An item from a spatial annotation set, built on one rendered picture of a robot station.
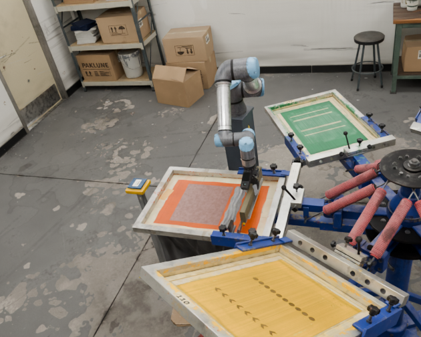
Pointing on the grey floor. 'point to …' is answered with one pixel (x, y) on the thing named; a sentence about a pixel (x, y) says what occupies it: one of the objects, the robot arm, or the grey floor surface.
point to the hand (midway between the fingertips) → (251, 194)
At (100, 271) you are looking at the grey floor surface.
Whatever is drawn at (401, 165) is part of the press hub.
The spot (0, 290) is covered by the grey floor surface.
